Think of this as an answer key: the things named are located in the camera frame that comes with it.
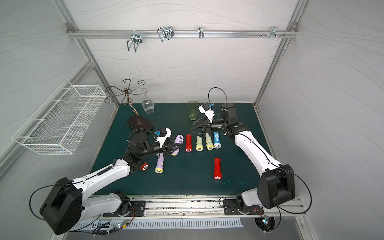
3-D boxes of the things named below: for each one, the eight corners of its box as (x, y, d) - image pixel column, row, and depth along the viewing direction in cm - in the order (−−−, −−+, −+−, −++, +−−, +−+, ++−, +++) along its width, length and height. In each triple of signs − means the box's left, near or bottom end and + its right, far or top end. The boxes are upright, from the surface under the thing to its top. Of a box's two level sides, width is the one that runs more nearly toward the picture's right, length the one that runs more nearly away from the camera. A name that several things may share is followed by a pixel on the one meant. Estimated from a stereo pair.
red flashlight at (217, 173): (214, 179, 84) (214, 177, 82) (214, 159, 92) (214, 157, 90) (221, 179, 84) (221, 178, 82) (220, 159, 92) (221, 157, 90)
